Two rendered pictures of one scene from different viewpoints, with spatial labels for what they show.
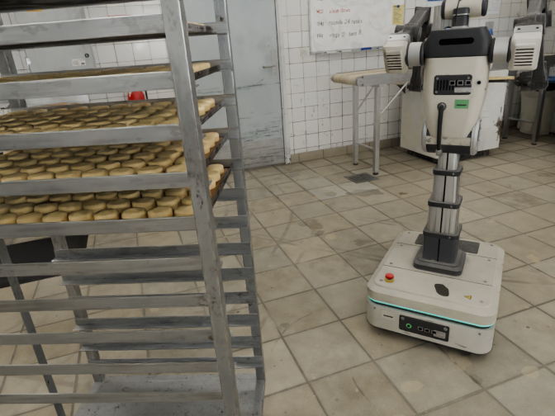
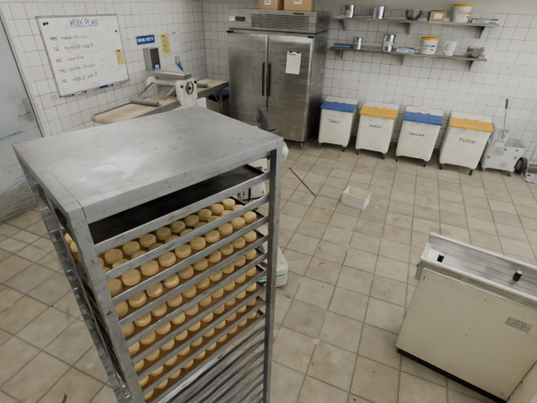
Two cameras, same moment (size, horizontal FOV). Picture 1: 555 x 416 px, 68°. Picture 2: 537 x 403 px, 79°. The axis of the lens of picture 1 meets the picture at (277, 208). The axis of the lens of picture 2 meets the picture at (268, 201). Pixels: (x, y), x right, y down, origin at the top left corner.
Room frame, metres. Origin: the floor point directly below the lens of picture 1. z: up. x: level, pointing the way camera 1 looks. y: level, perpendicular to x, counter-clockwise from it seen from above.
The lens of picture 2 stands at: (0.10, 0.92, 2.20)
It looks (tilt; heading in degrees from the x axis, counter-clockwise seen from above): 32 degrees down; 310
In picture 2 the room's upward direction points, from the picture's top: 2 degrees clockwise
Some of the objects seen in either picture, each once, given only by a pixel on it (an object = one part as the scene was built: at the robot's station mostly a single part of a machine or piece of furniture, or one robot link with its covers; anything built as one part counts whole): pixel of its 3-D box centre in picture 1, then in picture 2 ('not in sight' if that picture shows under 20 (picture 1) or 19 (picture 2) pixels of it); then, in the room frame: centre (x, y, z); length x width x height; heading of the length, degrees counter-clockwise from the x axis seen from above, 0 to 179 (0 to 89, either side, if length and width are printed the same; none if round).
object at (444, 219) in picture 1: (441, 238); not in sight; (1.70, -0.75, 0.38); 0.13 x 0.13 x 0.40; 59
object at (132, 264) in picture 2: not in sight; (197, 229); (0.78, 0.44, 1.59); 0.64 x 0.03 x 0.03; 86
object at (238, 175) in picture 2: not in sight; (158, 182); (0.98, 0.44, 1.68); 0.60 x 0.40 x 0.02; 86
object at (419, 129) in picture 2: not in sight; (417, 136); (1.55, -4.44, 0.38); 0.64 x 0.54 x 0.77; 107
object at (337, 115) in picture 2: not in sight; (336, 124); (2.79, -4.03, 0.38); 0.64 x 0.54 x 0.77; 111
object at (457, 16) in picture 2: not in sight; (461, 13); (1.49, -4.67, 2.09); 0.25 x 0.24 x 0.21; 108
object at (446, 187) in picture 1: (443, 210); not in sight; (1.70, -0.75, 0.53); 0.11 x 0.11 x 0.40; 59
